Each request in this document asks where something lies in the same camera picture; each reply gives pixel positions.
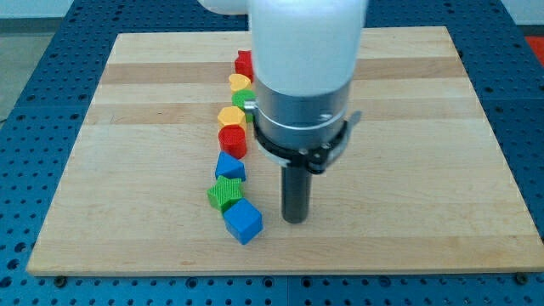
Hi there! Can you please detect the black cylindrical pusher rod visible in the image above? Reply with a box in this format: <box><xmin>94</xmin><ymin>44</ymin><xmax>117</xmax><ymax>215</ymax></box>
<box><xmin>281</xmin><ymin>167</ymin><xmax>312</xmax><ymax>224</ymax></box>

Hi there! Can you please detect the red cylinder block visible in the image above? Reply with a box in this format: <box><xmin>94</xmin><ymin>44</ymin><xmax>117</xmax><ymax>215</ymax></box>
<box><xmin>218</xmin><ymin>125</ymin><xmax>247</xmax><ymax>159</ymax></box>

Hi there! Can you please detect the green cylinder block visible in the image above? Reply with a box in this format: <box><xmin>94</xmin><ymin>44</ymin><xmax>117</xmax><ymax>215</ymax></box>
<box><xmin>231</xmin><ymin>89</ymin><xmax>258</xmax><ymax>122</ymax></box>

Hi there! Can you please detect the red star block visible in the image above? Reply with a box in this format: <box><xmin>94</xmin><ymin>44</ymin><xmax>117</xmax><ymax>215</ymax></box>
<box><xmin>234</xmin><ymin>50</ymin><xmax>254</xmax><ymax>82</ymax></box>

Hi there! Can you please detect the blue cube block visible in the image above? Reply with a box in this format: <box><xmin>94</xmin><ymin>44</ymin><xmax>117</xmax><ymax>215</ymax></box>
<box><xmin>223</xmin><ymin>198</ymin><xmax>264</xmax><ymax>245</ymax></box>

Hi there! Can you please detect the blue triangular block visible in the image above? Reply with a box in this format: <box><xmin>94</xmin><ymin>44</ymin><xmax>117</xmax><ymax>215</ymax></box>
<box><xmin>214</xmin><ymin>151</ymin><xmax>247</xmax><ymax>181</ymax></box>

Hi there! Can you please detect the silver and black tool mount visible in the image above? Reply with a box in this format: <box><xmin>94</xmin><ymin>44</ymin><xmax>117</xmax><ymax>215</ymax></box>
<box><xmin>244</xmin><ymin>80</ymin><xmax>361</xmax><ymax>174</ymax></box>

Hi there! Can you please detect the yellow hexagon block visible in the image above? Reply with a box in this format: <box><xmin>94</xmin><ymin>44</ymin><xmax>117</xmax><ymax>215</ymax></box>
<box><xmin>217</xmin><ymin>106</ymin><xmax>247</xmax><ymax>131</ymax></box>

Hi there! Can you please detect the green star block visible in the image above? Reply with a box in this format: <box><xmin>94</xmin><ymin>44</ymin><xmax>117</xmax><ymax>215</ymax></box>
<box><xmin>207</xmin><ymin>175</ymin><xmax>243</xmax><ymax>213</ymax></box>

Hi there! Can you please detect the yellow heart block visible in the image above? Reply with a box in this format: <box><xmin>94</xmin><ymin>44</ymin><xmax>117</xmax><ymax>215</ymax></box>
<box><xmin>229</xmin><ymin>73</ymin><xmax>252</xmax><ymax>94</ymax></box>

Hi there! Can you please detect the wooden board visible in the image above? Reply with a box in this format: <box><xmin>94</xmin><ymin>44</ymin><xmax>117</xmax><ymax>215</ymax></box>
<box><xmin>26</xmin><ymin>27</ymin><xmax>543</xmax><ymax>276</ymax></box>

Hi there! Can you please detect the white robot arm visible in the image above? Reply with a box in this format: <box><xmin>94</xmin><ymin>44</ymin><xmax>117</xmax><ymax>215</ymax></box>
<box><xmin>199</xmin><ymin>0</ymin><xmax>368</xmax><ymax>224</ymax></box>

